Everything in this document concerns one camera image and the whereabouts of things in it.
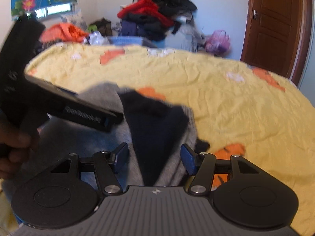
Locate grey sweater with navy sleeves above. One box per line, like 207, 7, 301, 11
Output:
2, 82, 211, 202

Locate pile of dark and red clothes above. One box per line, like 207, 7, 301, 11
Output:
117, 0, 206, 52

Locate person's left hand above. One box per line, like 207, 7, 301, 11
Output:
1, 118, 40, 180

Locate yellow carrot print quilt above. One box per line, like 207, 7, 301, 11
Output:
0, 42, 315, 236

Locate orange plastic bag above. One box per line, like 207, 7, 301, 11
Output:
40, 23, 89, 43

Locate white crumpled plastic bag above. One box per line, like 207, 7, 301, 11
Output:
87, 31, 110, 46

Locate floral pillow by window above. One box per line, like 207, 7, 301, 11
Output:
60, 10, 88, 31

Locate light blue towel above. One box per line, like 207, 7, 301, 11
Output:
107, 36, 157, 49

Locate pink plastic bag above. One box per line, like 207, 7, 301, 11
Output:
205, 30, 231, 56

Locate brown wooden door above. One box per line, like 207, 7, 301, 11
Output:
241, 0, 313, 85

